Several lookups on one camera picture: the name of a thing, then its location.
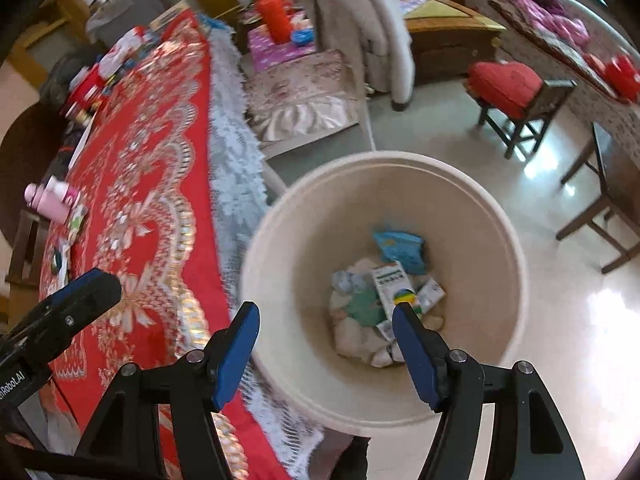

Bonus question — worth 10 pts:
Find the wooden chair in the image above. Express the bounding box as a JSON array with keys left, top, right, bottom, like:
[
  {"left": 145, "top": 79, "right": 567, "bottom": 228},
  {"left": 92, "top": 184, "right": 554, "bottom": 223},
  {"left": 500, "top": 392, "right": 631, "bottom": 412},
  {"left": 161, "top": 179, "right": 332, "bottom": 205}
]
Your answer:
[{"left": 5, "top": 207, "right": 51, "bottom": 291}]

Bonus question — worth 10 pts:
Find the cardboard box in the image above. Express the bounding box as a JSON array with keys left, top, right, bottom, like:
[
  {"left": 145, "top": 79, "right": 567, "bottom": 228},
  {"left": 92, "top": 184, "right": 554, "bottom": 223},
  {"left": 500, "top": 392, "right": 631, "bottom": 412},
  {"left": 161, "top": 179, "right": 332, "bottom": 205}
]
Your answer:
[{"left": 147, "top": 0, "right": 193, "bottom": 33}]

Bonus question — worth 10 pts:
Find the red floral tablecloth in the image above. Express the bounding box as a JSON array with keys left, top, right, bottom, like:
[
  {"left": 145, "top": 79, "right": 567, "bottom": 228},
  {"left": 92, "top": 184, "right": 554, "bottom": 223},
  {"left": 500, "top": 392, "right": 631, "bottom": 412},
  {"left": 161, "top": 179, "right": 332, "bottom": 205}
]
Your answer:
[{"left": 37, "top": 10, "right": 286, "bottom": 480}]

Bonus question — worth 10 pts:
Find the yellow floral cloth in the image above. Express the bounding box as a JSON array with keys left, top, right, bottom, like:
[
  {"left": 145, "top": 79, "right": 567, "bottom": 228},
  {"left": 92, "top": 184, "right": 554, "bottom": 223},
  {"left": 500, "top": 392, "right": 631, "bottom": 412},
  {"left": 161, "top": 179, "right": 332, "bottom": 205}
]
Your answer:
[{"left": 397, "top": 0, "right": 503, "bottom": 31}]

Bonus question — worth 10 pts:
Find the floral floor mat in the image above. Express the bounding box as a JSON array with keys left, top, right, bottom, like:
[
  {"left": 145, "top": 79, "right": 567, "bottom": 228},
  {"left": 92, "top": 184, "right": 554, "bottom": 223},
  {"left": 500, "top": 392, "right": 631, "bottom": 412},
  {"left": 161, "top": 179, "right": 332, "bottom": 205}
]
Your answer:
[{"left": 242, "top": 47, "right": 361, "bottom": 143}]

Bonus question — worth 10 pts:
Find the purple floral box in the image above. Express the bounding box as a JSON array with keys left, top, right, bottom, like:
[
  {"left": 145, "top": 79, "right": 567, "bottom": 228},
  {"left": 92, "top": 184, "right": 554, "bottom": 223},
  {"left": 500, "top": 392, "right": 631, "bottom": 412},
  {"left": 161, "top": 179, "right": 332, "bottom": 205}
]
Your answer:
[{"left": 247, "top": 25, "right": 318, "bottom": 73}]

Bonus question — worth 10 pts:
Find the pink clothes pile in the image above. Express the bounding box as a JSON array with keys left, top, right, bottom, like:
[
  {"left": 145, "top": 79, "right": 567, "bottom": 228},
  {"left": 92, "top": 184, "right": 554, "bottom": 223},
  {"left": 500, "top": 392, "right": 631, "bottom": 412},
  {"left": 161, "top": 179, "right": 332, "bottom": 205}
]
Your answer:
[{"left": 510, "top": 0, "right": 591, "bottom": 46}]

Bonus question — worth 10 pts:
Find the white coat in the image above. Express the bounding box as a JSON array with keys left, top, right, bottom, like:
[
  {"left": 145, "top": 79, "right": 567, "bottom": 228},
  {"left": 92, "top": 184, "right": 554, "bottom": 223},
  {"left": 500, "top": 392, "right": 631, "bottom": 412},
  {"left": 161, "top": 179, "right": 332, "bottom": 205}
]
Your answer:
[{"left": 315, "top": 0, "right": 416, "bottom": 111}]

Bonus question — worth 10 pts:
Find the blue snack packet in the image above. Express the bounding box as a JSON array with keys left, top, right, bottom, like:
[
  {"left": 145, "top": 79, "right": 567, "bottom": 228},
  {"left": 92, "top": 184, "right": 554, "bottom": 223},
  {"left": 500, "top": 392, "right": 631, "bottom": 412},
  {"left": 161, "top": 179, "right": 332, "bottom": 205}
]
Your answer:
[{"left": 372, "top": 230, "right": 428, "bottom": 276}]

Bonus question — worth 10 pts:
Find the wooden stool red cushion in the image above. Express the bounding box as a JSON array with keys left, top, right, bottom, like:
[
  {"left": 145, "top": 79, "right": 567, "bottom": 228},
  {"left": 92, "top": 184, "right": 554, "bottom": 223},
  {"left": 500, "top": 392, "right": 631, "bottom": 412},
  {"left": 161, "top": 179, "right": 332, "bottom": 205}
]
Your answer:
[{"left": 467, "top": 60, "right": 576, "bottom": 161}]

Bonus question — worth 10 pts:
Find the small white box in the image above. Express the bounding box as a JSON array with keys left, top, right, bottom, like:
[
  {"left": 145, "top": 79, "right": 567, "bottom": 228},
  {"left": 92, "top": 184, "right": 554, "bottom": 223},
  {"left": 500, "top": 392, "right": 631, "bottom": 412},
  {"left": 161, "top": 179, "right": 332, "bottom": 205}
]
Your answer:
[{"left": 415, "top": 280, "right": 446, "bottom": 313}]

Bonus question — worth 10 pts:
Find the dark wooden stool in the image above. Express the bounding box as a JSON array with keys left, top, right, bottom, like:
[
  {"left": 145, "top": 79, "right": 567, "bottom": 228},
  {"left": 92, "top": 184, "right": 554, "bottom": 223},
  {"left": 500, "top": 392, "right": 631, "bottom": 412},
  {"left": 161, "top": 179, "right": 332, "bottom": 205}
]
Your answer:
[{"left": 555, "top": 120, "right": 640, "bottom": 276}]

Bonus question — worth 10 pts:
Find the red thermos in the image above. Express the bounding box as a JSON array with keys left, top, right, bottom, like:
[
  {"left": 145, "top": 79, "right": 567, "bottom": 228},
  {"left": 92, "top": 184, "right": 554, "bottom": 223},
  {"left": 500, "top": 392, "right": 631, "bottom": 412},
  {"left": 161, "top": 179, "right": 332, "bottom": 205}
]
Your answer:
[{"left": 256, "top": 0, "right": 293, "bottom": 46}]

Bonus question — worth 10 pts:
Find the clear wrapper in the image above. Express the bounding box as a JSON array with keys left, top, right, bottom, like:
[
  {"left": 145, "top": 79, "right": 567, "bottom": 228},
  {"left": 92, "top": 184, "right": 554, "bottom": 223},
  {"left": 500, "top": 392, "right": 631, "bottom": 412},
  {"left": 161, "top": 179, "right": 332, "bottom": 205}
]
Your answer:
[{"left": 331, "top": 269, "right": 373, "bottom": 296}]

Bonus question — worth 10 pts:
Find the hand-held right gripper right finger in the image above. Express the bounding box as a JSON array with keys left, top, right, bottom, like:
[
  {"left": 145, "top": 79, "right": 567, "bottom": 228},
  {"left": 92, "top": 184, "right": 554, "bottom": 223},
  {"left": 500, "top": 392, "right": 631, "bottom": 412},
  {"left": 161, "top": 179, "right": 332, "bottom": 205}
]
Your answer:
[{"left": 391, "top": 301, "right": 587, "bottom": 480}]

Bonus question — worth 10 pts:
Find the table with patterned cloth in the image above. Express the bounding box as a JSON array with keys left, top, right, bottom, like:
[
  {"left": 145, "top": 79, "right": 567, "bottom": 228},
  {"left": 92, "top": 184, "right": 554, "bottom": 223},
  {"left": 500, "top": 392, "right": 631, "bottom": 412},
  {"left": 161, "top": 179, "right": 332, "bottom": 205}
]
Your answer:
[{"left": 487, "top": 0, "right": 640, "bottom": 161}]

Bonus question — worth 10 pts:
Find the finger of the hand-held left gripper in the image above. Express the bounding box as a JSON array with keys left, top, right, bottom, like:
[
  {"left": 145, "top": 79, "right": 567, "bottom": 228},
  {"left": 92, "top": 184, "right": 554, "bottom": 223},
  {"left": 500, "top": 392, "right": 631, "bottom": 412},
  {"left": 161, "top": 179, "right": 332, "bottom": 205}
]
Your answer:
[{"left": 0, "top": 268, "right": 123, "bottom": 357}]

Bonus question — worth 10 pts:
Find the white lace cloth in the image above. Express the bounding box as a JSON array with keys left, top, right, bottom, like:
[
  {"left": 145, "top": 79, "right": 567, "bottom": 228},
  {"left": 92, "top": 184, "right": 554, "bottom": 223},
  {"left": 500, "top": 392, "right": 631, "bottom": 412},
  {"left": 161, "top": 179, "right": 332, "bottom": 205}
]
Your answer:
[{"left": 200, "top": 25, "right": 326, "bottom": 480}]

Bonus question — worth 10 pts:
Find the wooden bed frame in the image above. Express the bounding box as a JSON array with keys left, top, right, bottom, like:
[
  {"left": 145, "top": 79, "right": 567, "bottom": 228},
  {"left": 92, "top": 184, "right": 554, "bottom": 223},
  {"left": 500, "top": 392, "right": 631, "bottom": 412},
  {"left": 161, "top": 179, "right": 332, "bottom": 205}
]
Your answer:
[{"left": 405, "top": 10, "right": 506, "bottom": 86}]

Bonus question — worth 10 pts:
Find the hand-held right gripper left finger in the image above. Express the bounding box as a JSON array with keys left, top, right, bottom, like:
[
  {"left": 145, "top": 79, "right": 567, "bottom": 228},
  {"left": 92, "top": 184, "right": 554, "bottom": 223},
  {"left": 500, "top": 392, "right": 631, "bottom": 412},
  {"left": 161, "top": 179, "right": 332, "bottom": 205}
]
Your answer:
[{"left": 72, "top": 301, "right": 261, "bottom": 480}]

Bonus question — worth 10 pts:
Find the white paper sheet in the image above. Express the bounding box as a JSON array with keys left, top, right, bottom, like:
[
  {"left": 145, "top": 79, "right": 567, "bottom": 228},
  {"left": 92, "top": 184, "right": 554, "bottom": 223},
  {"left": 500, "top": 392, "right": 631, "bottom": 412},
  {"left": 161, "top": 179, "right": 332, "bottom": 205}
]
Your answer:
[{"left": 67, "top": 120, "right": 96, "bottom": 171}]

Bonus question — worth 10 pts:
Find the white trash bin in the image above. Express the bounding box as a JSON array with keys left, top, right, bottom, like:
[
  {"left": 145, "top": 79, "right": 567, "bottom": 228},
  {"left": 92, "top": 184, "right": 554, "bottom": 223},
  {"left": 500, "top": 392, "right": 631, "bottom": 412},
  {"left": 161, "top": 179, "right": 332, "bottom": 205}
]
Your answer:
[{"left": 239, "top": 151, "right": 531, "bottom": 438}]

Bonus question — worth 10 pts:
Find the white and red plastic bag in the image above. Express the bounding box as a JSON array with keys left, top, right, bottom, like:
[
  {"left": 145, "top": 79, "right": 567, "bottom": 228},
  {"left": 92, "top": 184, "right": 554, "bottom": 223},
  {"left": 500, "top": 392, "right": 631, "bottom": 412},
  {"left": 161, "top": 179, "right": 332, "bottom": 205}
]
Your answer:
[{"left": 97, "top": 27, "right": 151, "bottom": 76}]

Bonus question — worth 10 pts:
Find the white bottle pink label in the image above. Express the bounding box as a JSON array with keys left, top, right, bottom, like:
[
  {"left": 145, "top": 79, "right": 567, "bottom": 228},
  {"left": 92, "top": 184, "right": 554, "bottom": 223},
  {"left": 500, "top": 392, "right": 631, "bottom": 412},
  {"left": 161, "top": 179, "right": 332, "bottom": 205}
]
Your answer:
[{"left": 46, "top": 175, "right": 81, "bottom": 211}]

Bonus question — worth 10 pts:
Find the white medicine box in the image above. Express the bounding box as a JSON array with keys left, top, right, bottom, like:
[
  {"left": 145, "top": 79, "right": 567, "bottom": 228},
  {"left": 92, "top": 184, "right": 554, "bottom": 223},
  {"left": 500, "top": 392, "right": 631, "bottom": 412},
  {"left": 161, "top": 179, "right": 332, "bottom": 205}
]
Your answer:
[{"left": 370, "top": 261, "right": 418, "bottom": 326}]

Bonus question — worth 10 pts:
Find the white tissue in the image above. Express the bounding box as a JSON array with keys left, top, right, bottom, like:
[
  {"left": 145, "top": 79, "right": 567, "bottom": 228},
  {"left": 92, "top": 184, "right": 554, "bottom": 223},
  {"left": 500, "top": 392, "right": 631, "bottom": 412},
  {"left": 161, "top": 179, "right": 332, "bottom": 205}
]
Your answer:
[{"left": 332, "top": 317, "right": 403, "bottom": 368}]

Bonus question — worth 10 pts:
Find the grey cabinet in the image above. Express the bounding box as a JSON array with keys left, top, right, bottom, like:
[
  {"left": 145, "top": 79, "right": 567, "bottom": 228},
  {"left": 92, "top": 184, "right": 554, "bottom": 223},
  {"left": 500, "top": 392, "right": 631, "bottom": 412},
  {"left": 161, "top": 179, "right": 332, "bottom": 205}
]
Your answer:
[{"left": 85, "top": 0, "right": 166, "bottom": 51}]

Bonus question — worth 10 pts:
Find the red basin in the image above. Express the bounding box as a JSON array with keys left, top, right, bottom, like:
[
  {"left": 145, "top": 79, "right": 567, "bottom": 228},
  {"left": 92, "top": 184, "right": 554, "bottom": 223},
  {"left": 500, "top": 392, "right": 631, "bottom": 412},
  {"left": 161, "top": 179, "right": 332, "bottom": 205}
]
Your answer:
[{"left": 60, "top": 62, "right": 108, "bottom": 116}]

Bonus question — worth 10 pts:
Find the black cloth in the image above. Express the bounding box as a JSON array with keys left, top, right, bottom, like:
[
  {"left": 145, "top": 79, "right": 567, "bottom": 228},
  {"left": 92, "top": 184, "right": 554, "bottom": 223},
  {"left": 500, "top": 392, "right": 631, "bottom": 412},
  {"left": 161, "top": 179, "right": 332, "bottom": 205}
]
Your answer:
[{"left": 40, "top": 52, "right": 93, "bottom": 106}]

